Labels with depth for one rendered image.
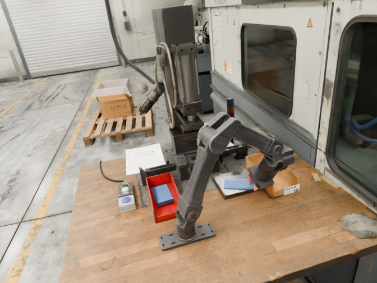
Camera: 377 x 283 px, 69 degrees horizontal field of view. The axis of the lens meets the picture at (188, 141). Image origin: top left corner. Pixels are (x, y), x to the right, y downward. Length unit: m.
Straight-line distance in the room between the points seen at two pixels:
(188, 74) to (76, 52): 9.46
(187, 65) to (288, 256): 0.78
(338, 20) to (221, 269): 0.99
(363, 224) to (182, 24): 1.00
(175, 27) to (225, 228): 0.81
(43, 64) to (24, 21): 1.37
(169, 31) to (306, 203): 0.88
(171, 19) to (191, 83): 0.26
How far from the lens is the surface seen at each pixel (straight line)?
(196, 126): 1.20
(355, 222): 1.14
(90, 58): 10.46
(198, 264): 0.96
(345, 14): 1.23
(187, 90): 1.16
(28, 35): 10.79
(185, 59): 1.13
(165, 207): 1.18
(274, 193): 1.19
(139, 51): 10.41
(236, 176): 1.29
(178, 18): 1.20
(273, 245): 1.02
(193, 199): 0.91
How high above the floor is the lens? 1.65
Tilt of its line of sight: 26 degrees down
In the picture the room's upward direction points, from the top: 7 degrees counter-clockwise
